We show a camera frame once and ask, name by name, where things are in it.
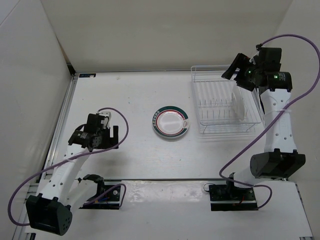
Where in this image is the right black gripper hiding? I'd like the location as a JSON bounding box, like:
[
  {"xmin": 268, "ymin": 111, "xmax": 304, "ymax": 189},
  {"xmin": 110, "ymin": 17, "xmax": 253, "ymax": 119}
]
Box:
[{"xmin": 221, "ymin": 54, "xmax": 262, "ymax": 92}]

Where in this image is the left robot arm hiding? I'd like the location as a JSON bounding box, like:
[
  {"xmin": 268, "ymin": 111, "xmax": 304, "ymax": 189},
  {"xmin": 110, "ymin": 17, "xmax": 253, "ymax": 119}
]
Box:
[{"xmin": 26, "ymin": 111, "xmax": 119, "ymax": 236}]

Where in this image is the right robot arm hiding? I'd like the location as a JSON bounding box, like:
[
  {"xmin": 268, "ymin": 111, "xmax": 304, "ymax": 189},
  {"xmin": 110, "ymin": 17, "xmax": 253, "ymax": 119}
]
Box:
[{"xmin": 222, "ymin": 47, "xmax": 306, "ymax": 200}]

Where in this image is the blue table sticker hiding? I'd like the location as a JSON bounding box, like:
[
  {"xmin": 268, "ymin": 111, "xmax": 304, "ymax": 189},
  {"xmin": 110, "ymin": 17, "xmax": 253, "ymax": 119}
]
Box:
[{"xmin": 78, "ymin": 73, "xmax": 96, "ymax": 78}]

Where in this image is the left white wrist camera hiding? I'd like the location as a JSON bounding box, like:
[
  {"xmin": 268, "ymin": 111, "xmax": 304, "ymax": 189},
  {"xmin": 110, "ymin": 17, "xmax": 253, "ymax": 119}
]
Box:
[{"xmin": 98, "ymin": 111, "xmax": 112, "ymax": 129}]

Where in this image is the white wire dish rack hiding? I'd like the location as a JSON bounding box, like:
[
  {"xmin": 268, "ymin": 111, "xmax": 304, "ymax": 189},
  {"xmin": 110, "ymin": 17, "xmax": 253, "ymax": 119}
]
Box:
[{"xmin": 190, "ymin": 65, "xmax": 262, "ymax": 136}]

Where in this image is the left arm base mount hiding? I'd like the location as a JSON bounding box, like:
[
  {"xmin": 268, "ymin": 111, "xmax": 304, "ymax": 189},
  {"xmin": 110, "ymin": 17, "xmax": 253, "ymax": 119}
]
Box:
[{"xmin": 80, "ymin": 182, "xmax": 127, "ymax": 210}]

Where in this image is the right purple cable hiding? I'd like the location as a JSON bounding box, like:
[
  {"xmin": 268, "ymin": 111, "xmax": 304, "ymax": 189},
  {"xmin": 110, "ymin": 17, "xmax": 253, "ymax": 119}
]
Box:
[{"xmin": 219, "ymin": 33, "xmax": 320, "ymax": 210}]

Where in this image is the purple cable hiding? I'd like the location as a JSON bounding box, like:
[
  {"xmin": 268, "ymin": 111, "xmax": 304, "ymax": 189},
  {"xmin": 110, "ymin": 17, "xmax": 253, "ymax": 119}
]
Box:
[
  {"xmin": 219, "ymin": 33, "xmax": 320, "ymax": 210},
  {"xmin": 7, "ymin": 107, "xmax": 130, "ymax": 227}
]

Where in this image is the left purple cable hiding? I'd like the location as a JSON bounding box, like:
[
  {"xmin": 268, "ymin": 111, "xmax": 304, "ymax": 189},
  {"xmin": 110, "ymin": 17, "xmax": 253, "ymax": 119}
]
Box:
[{"xmin": 7, "ymin": 107, "xmax": 130, "ymax": 227}]

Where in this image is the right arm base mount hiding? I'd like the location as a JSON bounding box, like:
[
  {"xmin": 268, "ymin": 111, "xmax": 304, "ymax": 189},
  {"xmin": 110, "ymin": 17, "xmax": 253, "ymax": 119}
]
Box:
[{"xmin": 203, "ymin": 181, "xmax": 258, "ymax": 212}]

